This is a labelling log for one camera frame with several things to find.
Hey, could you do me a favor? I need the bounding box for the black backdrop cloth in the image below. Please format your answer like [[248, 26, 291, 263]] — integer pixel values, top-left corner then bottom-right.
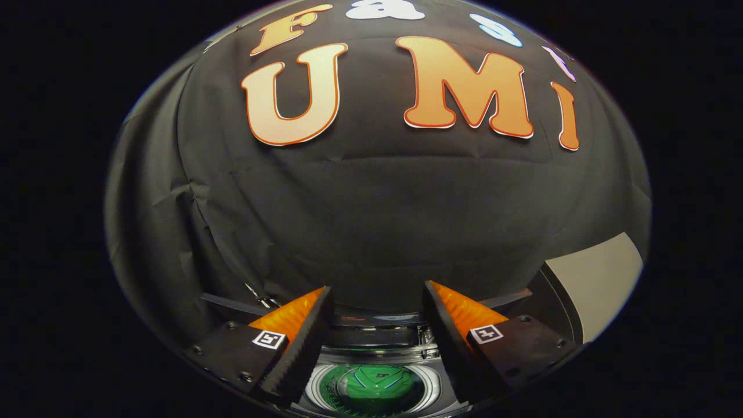
[[104, 0, 652, 349]]

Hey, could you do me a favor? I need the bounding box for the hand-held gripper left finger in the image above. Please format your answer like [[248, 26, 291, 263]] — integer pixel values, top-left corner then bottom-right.
[[186, 286, 336, 407]]

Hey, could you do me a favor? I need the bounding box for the green polo shirt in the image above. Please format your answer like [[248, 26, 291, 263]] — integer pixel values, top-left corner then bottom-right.
[[337, 365, 416, 401]]

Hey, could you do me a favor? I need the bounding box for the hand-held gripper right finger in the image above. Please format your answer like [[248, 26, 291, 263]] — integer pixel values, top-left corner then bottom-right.
[[421, 280, 581, 405]]

